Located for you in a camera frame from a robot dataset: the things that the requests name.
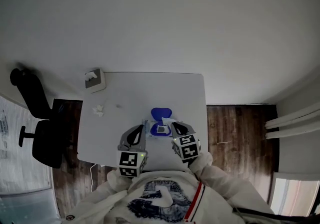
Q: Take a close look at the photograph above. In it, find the blue lidded wet wipe pack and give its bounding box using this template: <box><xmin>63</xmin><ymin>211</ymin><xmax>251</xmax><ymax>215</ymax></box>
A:
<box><xmin>141</xmin><ymin>107</ymin><xmax>185</xmax><ymax>140</ymax></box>

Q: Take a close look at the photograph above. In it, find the white cable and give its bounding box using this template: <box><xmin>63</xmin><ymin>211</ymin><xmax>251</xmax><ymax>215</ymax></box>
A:
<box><xmin>89</xmin><ymin>162</ymin><xmax>106</xmax><ymax>193</ymax></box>

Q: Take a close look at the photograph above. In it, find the grey tissue box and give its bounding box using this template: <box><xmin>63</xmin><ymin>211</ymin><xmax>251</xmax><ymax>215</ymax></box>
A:
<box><xmin>84</xmin><ymin>68</ymin><xmax>107</xmax><ymax>94</ymax></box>

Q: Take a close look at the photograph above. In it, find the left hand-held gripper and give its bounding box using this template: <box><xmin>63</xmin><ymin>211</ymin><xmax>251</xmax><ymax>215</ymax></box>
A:
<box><xmin>116</xmin><ymin>124</ymin><xmax>149</xmax><ymax>178</ymax></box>

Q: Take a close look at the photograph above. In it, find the window with white blind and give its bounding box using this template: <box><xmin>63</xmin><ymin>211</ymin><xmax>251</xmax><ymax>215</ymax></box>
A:
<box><xmin>0</xmin><ymin>94</ymin><xmax>61</xmax><ymax>224</ymax></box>

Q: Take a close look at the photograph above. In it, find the white wet wipe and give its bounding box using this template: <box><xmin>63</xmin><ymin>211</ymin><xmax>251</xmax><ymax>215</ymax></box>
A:
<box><xmin>160</xmin><ymin>116</ymin><xmax>178</xmax><ymax>125</ymax></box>

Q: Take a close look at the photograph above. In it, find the person's right forearm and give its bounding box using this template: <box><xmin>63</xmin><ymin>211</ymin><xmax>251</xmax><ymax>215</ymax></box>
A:
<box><xmin>187</xmin><ymin>151</ymin><xmax>275</xmax><ymax>215</ymax></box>

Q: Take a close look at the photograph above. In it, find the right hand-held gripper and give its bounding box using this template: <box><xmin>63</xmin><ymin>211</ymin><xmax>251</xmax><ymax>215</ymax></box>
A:
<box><xmin>170</xmin><ymin>122</ymin><xmax>202</xmax><ymax>164</ymax></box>

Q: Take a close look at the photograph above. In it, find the white framed door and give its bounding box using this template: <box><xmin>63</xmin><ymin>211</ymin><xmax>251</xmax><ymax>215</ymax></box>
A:
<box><xmin>268</xmin><ymin>171</ymin><xmax>320</xmax><ymax>218</ymax></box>

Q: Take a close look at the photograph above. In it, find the black strap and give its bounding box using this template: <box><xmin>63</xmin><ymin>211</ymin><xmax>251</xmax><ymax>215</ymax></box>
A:
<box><xmin>232</xmin><ymin>206</ymin><xmax>320</xmax><ymax>221</ymax></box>

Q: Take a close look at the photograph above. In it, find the crumpled white tissue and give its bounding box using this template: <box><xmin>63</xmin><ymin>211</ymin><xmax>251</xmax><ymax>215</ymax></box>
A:
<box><xmin>92</xmin><ymin>104</ymin><xmax>106</xmax><ymax>118</ymax></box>

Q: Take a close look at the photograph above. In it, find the person's white printed sweatshirt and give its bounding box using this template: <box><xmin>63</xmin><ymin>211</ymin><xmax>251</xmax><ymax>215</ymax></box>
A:
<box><xmin>61</xmin><ymin>169</ymin><xmax>276</xmax><ymax>224</ymax></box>

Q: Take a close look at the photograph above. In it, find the black office chair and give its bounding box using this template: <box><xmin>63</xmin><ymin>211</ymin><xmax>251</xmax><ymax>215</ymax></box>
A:
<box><xmin>9</xmin><ymin>67</ymin><xmax>74</xmax><ymax>169</ymax></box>

